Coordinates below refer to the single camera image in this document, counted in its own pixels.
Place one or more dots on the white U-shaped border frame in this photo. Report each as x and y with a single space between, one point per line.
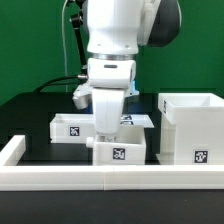
14 177

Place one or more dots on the white drawer cabinet box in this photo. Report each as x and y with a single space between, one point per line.
192 129

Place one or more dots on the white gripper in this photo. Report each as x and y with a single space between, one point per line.
109 80

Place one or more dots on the white drawer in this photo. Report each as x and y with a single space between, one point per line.
71 128
128 148

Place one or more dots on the paper sheet with markers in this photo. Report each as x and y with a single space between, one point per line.
135 119

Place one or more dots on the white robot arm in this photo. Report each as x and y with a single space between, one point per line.
116 29

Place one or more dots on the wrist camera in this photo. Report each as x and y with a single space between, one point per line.
82 96

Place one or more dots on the white front drawer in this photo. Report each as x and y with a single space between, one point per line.
128 148

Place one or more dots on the white rear drawer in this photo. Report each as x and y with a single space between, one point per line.
71 128

